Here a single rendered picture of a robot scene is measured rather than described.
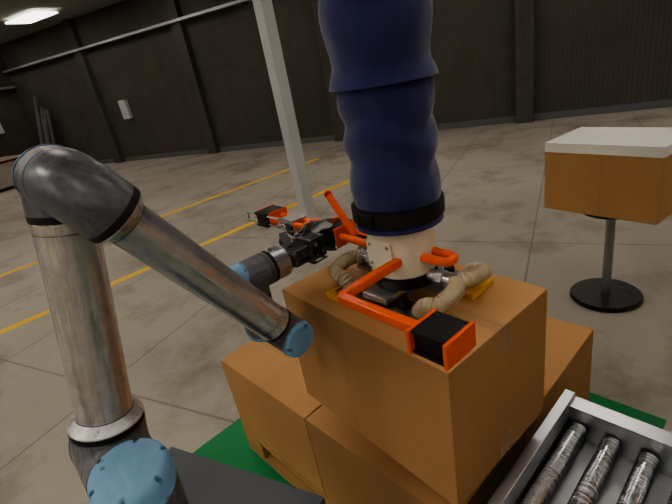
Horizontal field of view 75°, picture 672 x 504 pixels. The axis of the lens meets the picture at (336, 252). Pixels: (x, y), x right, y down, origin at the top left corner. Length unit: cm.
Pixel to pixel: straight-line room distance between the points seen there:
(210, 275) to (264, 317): 17
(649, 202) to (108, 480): 253
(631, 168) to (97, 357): 247
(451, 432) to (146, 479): 60
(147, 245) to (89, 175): 14
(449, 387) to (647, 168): 195
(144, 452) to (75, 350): 24
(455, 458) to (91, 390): 77
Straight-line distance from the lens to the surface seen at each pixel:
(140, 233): 81
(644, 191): 272
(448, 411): 99
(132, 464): 100
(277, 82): 430
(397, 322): 83
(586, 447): 161
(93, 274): 94
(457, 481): 115
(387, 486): 147
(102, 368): 101
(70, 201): 78
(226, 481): 128
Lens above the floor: 166
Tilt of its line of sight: 23 degrees down
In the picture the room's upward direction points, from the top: 11 degrees counter-clockwise
